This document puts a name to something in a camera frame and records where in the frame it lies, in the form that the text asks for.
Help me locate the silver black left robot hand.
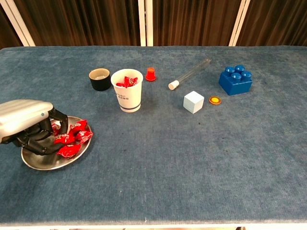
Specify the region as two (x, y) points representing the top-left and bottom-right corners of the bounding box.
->
(0, 99), (69, 156)

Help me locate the silver metal plate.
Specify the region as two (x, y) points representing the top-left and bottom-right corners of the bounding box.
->
(21, 116), (93, 171)

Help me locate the white paper cup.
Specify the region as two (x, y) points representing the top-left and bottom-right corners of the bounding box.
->
(110, 69), (144, 113)

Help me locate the dark brown curtain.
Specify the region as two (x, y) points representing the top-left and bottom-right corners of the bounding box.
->
(236, 0), (307, 46)
(0, 4), (24, 48)
(153, 0), (240, 46)
(14, 0), (141, 46)

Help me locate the small red plastic cap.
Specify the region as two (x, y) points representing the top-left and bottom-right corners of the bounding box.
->
(145, 67), (157, 82)

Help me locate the blue table cloth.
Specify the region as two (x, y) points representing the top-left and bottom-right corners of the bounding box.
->
(0, 46), (307, 226)

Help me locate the glass test tube white stopper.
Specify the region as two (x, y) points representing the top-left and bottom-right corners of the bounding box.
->
(168, 57), (213, 91)

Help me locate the light blue cube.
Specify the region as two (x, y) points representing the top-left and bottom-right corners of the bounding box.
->
(183, 91), (205, 115)

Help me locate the blue building block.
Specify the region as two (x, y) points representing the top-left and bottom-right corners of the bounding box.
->
(218, 65), (254, 96)

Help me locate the white partition frame post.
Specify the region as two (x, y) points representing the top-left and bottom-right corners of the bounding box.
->
(229, 0), (251, 46)
(0, 0), (36, 46)
(138, 0), (147, 46)
(145, 0), (154, 46)

